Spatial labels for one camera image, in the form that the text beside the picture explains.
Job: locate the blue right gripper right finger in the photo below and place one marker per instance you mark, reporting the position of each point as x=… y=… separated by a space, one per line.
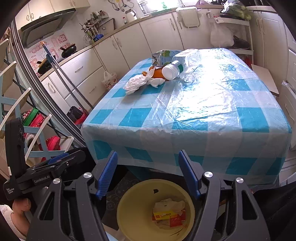
x=191 y=180

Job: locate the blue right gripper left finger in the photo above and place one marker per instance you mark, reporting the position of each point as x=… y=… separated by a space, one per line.
x=106 y=175

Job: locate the yellow red snack wrapper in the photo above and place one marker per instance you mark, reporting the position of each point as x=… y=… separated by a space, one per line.
x=168 y=214

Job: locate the white tissue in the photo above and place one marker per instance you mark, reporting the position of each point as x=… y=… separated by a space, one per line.
x=138 y=81

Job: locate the orange peel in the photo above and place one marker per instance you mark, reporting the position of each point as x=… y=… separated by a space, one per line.
x=153 y=72

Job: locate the yellow trash bucket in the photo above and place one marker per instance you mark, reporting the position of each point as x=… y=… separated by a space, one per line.
x=135 y=216

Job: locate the person's left hand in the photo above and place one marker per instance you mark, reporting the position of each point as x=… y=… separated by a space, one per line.
x=20 y=206

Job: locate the blue checkered plastic tablecloth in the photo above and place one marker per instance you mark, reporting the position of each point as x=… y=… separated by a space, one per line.
x=218 y=111

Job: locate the floral shopping bag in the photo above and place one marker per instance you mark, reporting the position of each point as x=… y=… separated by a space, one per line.
x=110 y=79

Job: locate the clear plastic bottle white cap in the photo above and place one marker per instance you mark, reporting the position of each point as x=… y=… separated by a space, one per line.
x=179 y=67

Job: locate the green white milk carton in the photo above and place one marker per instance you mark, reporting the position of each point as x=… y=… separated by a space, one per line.
x=163 y=57

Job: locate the white folding stool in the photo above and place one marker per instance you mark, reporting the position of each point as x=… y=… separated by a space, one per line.
x=265 y=76

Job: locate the black wok pan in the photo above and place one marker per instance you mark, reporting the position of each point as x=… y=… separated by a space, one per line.
x=66 y=52

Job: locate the white plastic bag hanging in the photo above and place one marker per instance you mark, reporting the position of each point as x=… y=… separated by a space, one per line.
x=221 y=36

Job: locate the black range hood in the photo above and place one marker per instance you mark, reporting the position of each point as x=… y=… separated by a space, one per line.
x=44 y=27

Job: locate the white shelf rack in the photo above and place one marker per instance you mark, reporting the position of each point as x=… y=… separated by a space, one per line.
x=243 y=43

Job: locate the white electric kettle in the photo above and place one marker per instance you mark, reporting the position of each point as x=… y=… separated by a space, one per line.
x=131 y=15

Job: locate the bag of green vegetables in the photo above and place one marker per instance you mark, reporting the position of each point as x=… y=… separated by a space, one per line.
x=237 y=9

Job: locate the blue handled broom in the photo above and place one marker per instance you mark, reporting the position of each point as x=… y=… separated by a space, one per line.
x=61 y=74

